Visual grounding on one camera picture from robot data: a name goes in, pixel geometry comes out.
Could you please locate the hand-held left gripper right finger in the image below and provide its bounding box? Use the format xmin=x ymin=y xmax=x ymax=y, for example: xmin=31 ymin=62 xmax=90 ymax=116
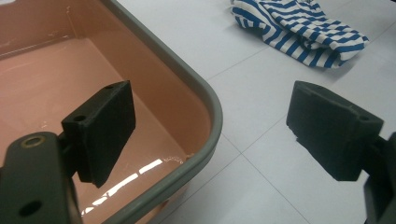
xmin=286 ymin=80 xmax=385 ymax=182

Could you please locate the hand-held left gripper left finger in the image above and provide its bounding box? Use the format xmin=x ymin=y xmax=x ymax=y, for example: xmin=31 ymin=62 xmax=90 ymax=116
xmin=61 ymin=80 xmax=136 ymax=189

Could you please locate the pink plastic basin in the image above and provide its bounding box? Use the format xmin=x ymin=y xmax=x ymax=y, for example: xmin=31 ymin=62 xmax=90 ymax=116
xmin=0 ymin=0 xmax=224 ymax=224

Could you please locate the blue white striped shirt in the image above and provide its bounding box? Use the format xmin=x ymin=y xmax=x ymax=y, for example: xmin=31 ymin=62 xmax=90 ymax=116
xmin=231 ymin=0 xmax=370 ymax=69

